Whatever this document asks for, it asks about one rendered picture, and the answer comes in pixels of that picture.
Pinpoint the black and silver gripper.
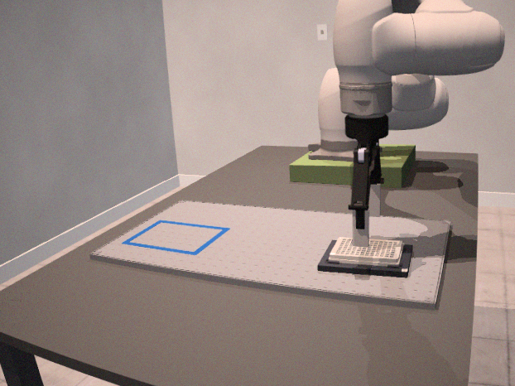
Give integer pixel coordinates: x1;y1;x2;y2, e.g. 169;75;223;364
345;114;388;248

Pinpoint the blue tape outline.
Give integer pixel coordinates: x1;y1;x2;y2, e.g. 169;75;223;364
122;220;230;255

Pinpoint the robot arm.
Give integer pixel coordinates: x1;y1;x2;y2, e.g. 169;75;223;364
308;0;505;162

